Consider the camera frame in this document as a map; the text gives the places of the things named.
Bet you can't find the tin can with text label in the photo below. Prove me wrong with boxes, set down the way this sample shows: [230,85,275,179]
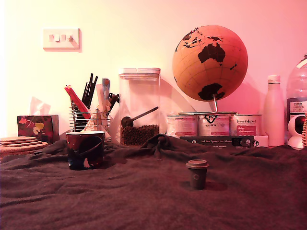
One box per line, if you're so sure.
[166,114,198,138]

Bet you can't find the blue patterned utensil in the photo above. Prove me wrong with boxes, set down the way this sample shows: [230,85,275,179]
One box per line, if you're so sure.
[102,78,111,100]

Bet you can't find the white metal bottle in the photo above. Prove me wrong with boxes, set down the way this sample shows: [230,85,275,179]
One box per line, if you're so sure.
[263,74,285,147]

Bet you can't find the coffee beans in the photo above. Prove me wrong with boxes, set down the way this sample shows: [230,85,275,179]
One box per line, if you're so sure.
[120,124,160,146]

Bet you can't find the metal wire utensil rack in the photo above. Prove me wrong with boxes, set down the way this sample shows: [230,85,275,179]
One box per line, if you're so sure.
[69,103,112,135]

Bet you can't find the long black capsule box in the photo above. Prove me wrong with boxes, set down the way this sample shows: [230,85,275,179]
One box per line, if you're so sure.
[179,136,255,147]

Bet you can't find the dark cloth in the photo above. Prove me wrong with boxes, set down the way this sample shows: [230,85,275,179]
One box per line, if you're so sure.
[0,134,307,230]

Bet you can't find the small white round camera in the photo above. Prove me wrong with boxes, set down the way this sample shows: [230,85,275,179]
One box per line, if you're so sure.
[287,114,307,150]

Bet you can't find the dark coffee scoop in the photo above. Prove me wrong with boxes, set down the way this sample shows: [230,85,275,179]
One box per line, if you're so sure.
[120,106,159,128]

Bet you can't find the dark brown tool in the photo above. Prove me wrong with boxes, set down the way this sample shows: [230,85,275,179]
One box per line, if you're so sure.
[108,92,120,107]

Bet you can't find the white paper packet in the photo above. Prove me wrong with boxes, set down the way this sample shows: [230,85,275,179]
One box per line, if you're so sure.
[95,83,111,120]

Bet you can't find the red utensil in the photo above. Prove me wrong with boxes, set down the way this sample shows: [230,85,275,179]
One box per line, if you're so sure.
[64,84,92,120]

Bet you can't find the crumpled paper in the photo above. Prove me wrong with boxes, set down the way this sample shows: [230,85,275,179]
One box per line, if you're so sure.
[83,117,100,133]

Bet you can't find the patterned paper coffee cup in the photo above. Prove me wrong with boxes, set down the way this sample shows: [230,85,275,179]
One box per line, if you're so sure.
[66,131,106,171]

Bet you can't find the metal globe stand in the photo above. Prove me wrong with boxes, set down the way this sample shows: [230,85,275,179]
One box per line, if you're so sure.
[178,93,238,115]

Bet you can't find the square cork coaster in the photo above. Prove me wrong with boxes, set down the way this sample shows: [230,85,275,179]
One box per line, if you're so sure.
[0,136,38,142]
[0,140,43,147]

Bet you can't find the white light switch plate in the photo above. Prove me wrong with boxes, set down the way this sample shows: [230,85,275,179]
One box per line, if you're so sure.
[43,28,80,50]

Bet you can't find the large clear water bottle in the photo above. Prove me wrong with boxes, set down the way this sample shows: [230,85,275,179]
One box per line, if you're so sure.
[285,54,307,144]

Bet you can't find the small white box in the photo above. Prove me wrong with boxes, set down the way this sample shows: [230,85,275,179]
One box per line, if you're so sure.
[253,135,269,148]

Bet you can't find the white tissue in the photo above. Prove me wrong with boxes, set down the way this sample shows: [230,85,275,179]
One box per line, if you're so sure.
[30,96,52,115]

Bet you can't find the cork globe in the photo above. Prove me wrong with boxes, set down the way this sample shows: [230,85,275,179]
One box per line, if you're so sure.
[172,25,249,102]

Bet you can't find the tin can with script label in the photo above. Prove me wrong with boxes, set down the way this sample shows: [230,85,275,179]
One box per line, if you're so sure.
[229,114,263,137]

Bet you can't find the grey cup-shaped coffee capsule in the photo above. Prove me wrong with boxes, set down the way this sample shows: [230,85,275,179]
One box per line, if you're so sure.
[186,159,210,191]

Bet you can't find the clear jar with white lid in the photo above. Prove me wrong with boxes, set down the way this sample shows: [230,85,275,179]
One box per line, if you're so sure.
[118,68,162,146]

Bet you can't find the tin can with triangle logo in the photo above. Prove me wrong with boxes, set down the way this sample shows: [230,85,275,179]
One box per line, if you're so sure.
[197,114,231,137]

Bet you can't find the floral tissue box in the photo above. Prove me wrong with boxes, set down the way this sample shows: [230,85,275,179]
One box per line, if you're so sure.
[17,114,60,144]

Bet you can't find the round cork trivet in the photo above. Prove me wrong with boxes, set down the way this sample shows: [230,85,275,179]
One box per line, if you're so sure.
[0,141,49,158]

